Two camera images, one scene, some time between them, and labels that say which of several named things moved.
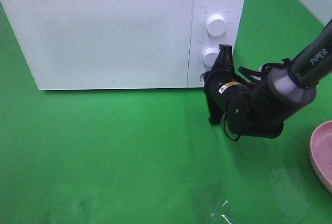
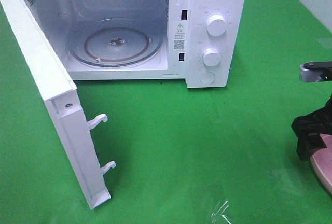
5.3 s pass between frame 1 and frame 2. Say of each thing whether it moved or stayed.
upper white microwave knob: stayed
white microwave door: moved
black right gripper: moved
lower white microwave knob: stayed
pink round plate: stayed
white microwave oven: stayed
